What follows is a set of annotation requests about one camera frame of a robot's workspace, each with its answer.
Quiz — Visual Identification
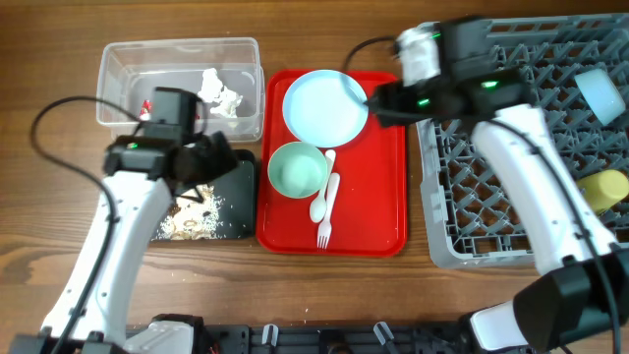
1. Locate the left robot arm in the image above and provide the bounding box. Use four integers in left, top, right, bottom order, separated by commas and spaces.
10, 133, 238, 353

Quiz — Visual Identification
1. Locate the red snack wrapper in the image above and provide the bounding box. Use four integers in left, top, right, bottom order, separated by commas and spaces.
139, 100, 152, 121

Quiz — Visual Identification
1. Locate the grey dishwasher rack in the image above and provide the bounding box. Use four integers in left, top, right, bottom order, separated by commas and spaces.
417, 14, 628, 268

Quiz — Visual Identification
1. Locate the white plastic spoon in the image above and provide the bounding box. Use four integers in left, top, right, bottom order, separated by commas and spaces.
310, 149, 336, 223

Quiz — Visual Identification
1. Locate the light blue plate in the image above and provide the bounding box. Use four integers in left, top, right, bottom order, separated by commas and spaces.
282, 70, 369, 148

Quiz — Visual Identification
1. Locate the light green bowl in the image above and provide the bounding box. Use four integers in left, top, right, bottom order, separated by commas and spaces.
267, 142, 327, 199

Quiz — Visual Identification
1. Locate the light blue bowl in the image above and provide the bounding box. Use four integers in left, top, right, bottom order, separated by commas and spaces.
575, 69, 626, 126

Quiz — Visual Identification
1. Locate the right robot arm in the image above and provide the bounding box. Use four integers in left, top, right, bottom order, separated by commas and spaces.
367, 17, 628, 353

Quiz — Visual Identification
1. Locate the food scraps rice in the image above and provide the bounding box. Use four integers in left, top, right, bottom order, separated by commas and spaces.
152, 184, 224, 241

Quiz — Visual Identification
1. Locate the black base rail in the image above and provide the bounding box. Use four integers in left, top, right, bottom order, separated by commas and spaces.
122, 308, 492, 354

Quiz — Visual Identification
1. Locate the white plastic fork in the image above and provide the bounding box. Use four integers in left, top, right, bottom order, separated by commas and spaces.
317, 172, 341, 250

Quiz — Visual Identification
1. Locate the yellow plastic cup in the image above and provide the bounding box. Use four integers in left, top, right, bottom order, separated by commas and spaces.
577, 169, 628, 214

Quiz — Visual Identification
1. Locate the red serving tray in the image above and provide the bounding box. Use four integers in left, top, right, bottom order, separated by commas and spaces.
256, 70, 408, 258

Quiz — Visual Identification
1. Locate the black plastic tray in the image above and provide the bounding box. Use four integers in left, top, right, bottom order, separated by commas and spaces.
207, 149, 257, 240

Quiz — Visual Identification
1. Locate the white napkin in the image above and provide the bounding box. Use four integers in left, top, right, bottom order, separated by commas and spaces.
197, 68, 243, 119

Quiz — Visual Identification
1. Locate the clear plastic waste bin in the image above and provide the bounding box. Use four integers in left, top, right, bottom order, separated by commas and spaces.
97, 37, 264, 143

